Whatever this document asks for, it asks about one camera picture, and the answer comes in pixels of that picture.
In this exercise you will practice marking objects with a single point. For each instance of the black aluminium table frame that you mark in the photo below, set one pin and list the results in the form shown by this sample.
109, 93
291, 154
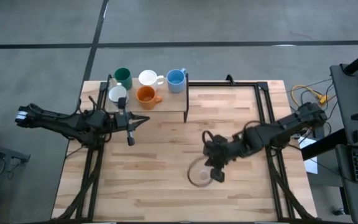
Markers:
257, 105

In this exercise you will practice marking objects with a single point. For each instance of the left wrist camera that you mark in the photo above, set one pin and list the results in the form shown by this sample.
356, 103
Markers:
131, 141

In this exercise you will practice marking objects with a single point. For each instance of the white paper sheet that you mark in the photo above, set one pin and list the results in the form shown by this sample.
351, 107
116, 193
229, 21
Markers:
311, 161

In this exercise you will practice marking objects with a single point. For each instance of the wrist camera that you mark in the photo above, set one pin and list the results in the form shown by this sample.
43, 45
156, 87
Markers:
131, 141
218, 176

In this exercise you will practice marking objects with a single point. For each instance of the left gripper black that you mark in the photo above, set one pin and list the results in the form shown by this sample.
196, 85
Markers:
123, 121

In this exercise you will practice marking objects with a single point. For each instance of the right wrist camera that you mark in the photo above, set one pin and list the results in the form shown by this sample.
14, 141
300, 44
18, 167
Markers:
218, 176

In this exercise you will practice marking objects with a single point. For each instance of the light blue ribbed mug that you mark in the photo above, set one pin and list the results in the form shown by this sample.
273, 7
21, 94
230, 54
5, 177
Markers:
176, 81

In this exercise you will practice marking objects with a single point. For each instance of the orange faceted mug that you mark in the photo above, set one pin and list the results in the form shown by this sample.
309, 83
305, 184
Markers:
146, 96

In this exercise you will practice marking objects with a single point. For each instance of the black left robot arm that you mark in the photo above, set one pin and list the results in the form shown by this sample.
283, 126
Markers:
73, 126

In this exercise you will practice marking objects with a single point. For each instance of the green cup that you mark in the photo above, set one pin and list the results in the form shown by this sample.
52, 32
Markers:
123, 76

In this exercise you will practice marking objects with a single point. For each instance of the small white mug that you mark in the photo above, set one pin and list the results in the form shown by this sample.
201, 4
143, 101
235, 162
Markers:
148, 78

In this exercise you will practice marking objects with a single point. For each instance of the blue white floral mug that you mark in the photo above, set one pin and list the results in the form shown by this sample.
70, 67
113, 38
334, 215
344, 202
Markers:
117, 93

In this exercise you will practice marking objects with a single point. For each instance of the clear glass cup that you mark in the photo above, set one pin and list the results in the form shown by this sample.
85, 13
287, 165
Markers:
197, 179

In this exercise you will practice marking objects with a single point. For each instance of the wooden shelf black legs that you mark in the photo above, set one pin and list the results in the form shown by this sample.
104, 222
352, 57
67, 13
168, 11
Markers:
172, 105

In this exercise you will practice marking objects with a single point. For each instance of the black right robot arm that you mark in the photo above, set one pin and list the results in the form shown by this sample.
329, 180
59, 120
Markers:
275, 133

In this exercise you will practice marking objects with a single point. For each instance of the dark grey side desk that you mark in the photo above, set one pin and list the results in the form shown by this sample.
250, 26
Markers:
342, 93

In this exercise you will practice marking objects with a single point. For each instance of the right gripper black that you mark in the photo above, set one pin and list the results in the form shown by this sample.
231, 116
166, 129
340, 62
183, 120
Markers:
217, 152

